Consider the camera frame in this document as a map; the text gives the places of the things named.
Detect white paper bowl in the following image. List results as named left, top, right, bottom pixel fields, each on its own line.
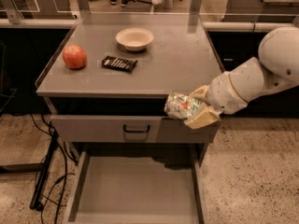
left=116, top=28, right=154, bottom=51

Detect black snack bar packet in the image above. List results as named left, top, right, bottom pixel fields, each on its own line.
left=102, top=56, right=137, bottom=73

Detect red apple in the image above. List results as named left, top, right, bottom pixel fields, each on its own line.
left=63, top=45, right=87, bottom=69

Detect black drawer handle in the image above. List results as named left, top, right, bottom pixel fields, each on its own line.
left=122, top=124, right=150, bottom=133

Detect open grey lower drawer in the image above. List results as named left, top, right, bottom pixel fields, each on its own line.
left=63, top=150, right=208, bottom=224

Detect black table leg base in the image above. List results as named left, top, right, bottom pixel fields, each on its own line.
left=0, top=133, right=58, bottom=211

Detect black floor cables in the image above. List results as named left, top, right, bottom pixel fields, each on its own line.
left=29, top=113, right=78, bottom=224

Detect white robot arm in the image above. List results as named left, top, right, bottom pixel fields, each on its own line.
left=184, top=27, right=299, bottom=129

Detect closed grey upper drawer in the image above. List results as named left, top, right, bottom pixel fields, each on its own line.
left=50, top=115, right=219, bottom=144

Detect grey drawer cabinet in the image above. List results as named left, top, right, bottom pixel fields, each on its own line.
left=37, top=13, right=221, bottom=156

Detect crushed green 7up can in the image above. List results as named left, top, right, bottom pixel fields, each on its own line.
left=164, top=92, right=202, bottom=119

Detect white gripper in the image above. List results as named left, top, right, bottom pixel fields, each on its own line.
left=184, top=72, right=248, bottom=130

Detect white horizontal rail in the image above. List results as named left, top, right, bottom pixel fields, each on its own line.
left=0, top=18, right=299, bottom=34

